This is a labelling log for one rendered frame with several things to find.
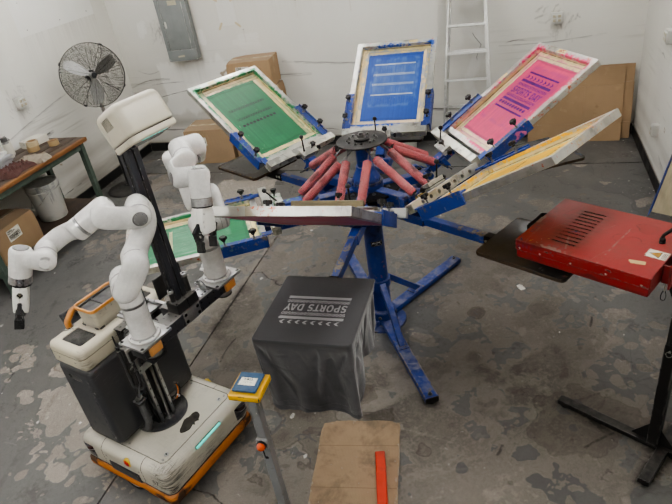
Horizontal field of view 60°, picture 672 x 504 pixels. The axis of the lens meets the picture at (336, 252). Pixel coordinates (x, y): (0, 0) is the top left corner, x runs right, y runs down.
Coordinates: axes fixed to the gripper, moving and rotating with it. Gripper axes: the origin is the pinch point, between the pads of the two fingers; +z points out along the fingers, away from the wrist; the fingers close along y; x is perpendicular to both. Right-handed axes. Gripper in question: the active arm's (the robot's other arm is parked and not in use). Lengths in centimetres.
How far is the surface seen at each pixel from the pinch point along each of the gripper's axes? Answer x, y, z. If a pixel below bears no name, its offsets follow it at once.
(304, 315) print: 19, -43, 43
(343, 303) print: 35, -53, 40
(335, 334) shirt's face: 37, -32, 46
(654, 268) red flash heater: 160, -56, 22
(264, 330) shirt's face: 4, -32, 46
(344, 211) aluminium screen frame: 49, -14, -10
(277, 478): 12, -14, 107
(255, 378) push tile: 12, -2, 53
